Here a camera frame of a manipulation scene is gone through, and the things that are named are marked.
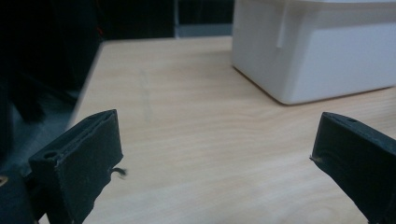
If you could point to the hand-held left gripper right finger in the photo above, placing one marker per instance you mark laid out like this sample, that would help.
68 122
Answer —
358 161

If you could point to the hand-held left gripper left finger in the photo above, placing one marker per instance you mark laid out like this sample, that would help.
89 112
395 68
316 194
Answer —
77 161

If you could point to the white plastic storage box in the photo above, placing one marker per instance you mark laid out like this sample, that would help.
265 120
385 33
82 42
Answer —
327 62

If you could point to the black tripod stand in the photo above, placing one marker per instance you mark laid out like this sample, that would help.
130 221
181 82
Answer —
28 102

